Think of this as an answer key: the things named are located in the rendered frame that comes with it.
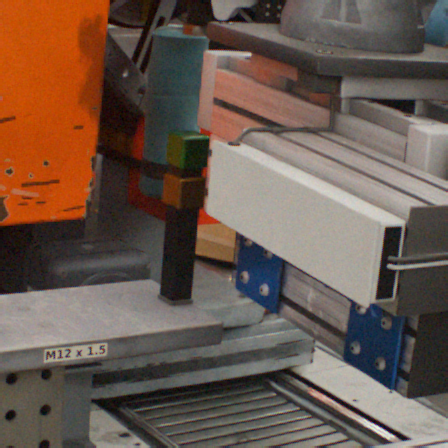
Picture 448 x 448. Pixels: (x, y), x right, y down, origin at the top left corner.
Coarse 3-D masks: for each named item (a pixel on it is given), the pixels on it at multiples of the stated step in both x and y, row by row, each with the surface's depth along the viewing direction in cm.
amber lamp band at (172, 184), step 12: (168, 180) 152; (180, 180) 150; (192, 180) 151; (204, 180) 151; (168, 192) 152; (180, 192) 150; (192, 192) 151; (204, 192) 152; (168, 204) 152; (180, 204) 151; (192, 204) 151
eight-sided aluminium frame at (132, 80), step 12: (108, 36) 191; (108, 48) 192; (120, 48) 193; (108, 60) 192; (120, 60) 193; (108, 72) 193; (120, 72) 194; (132, 72) 195; (108, 84) 199; (120, 84) 195; (132, 84) 196; (144, 84) 197; (120, 96) 200; (132, 96) 197; (144, 96) 197; (132, 108) 201; (144, 108) 198
